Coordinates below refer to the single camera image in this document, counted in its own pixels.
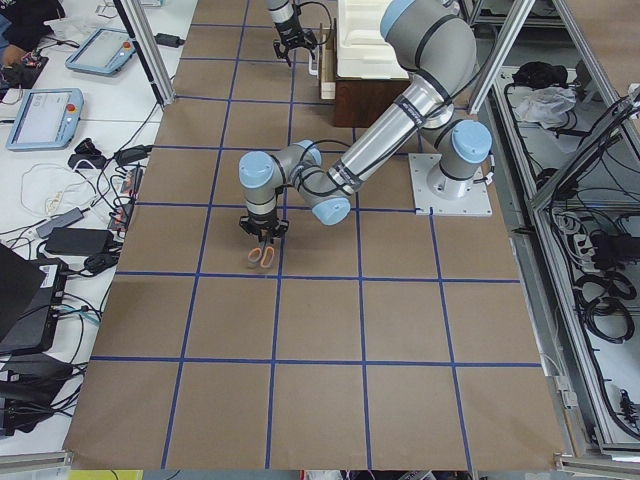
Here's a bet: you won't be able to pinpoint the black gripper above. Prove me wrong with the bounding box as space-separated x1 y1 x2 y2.
273 24 318 67
239 213 288 249

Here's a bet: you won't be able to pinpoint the grey orange scissors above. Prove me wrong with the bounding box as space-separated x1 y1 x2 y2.
247 245 275 269

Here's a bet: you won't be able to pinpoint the wooden drawer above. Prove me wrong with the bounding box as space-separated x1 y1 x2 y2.
317 26 336 101

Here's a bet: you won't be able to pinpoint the brown wooden drawer cabinet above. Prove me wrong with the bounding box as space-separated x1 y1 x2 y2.
333 77 410 128

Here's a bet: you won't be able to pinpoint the white foam tray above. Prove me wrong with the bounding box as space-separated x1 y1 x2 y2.
336 0 408 80

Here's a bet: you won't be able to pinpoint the black power adapter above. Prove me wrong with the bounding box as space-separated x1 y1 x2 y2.
154 33 185 48

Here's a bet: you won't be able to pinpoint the far blue teach pendant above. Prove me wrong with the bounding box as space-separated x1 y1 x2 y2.
65 28 135 76

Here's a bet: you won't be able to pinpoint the blue teach pendant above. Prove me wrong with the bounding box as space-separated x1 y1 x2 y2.
65 28 135 76
6 88 84 151

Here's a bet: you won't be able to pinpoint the large black power brick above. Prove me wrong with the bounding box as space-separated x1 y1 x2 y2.
44 227 114 256

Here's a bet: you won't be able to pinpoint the black laptop computer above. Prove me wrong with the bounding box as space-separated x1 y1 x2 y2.
1 246 68 356

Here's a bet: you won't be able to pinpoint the near blue teach pendant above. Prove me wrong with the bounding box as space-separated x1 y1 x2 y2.
6 88 84 151

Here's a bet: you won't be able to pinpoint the white crumpled cloth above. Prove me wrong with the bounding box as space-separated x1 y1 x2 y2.
514 86 577 128

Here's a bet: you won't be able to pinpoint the person in dark clothes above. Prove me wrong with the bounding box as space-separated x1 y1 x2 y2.
1 0 66 66

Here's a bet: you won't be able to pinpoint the white drawer handle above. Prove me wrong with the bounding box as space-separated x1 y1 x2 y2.
308 26 326 78

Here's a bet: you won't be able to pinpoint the aluminium frame post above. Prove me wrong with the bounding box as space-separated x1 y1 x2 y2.
113 0 175 107

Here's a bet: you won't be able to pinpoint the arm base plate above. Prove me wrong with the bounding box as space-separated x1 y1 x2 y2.
409 154 493 217

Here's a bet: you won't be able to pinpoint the white coiled cable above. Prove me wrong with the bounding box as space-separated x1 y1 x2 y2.
20 163 101 217

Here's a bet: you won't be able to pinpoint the aluminium cell frame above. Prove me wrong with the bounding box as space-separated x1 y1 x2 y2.
463 1 639 479

